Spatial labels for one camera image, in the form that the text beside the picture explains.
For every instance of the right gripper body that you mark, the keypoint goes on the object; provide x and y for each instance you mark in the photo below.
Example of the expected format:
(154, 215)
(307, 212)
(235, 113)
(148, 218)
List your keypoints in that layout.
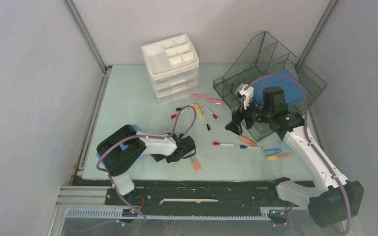
(252, 114)

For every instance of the white plastic drawer organizer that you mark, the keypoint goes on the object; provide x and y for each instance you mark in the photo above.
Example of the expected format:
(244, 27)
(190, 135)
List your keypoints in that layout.
(173, 68)

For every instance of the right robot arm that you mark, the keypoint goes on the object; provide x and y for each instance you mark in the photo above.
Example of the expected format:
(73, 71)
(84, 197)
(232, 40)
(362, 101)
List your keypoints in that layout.
(334, 198)

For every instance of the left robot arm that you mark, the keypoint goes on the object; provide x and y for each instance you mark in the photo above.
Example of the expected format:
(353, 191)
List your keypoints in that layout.
(168, 147)

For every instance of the orange highlighter by basket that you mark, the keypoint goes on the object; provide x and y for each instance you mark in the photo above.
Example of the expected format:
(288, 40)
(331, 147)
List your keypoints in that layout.
(247, 141)

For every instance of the red cap marker right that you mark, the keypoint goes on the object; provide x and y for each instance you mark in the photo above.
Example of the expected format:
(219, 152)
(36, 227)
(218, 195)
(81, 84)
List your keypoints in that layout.
(211, 112)

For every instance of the red cap marker bottom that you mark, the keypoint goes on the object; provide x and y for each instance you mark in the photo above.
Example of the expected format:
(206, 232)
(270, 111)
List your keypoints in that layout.
(223, 144)

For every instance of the black cap marker lower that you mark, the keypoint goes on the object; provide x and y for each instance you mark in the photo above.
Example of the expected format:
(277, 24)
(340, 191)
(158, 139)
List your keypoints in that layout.
(206, 122)

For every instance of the pink highlighter right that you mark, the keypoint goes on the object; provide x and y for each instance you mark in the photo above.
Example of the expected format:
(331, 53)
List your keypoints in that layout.
(215, 101)

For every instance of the pink highlighter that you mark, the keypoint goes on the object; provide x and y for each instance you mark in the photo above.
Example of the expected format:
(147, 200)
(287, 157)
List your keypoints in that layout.
(215, 101)
(200, 96)

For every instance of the light blue highlighter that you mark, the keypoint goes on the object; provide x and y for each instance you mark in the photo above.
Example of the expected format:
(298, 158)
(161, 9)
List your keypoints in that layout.
(284, 144)

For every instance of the pink highlighter left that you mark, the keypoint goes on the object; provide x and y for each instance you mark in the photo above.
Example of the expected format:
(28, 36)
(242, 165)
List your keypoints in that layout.
(200, 96)

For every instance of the yellow orange highlighter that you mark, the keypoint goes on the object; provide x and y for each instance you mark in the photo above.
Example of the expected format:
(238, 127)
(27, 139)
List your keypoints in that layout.
(278, 157)

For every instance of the clear orange highlighter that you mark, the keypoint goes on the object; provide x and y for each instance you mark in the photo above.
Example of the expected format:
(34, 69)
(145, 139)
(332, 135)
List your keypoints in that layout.
(195, 164)

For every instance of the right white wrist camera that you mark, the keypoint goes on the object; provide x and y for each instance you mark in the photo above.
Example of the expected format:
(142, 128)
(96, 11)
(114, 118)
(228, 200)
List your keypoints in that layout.
(245, 92)

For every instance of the green wire mesh organizer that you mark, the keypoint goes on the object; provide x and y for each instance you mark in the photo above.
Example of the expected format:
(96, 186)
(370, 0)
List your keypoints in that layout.
(265, 55)

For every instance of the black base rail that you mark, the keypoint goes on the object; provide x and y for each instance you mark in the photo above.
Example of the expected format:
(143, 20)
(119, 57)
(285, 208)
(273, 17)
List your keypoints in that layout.
(199, 198)

